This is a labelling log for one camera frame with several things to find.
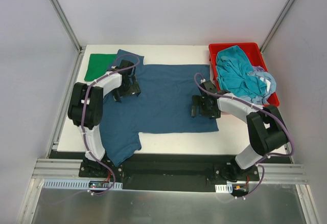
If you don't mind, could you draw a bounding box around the white cable duct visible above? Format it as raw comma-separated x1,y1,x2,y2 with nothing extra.
215,184,233,193
43,179,123,191

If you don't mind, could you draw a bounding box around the right aluminium frame post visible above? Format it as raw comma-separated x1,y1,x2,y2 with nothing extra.
260,0,296,53

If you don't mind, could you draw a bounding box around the dark blue t-shirt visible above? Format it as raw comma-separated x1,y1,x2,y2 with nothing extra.
100,49,218,166

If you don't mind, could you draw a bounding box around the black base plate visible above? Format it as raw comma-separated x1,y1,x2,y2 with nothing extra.
48,150,293,191

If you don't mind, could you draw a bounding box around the red plastic bin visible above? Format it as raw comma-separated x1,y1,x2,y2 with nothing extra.
208,42,279,106

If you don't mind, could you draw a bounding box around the right white cable duct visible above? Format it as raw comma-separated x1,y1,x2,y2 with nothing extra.
215,184,233,193

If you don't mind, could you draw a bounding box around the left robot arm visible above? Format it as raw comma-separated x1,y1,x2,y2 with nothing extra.
67,58,141,177

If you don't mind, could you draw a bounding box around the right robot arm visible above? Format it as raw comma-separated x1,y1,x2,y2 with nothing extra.
191,79,290,182

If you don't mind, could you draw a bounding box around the left white cable duct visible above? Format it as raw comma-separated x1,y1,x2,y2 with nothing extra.
43,179,123,191

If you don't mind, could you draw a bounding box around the aluminium frame post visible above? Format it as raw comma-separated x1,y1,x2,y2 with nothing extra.
38,0,86,53
260,0,296,53

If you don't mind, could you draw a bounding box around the teal t-shirt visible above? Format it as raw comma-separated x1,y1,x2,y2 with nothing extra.
216,45,254,93

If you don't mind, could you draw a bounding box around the left aluminium frame post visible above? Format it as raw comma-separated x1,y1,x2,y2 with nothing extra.
38,0,86,53

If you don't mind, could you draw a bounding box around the folded green t-shirt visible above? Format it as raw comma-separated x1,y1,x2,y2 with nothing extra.
84,54,116,82

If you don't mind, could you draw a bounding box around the light blue t-shirt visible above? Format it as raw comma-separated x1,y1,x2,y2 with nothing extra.
233,66,276,105

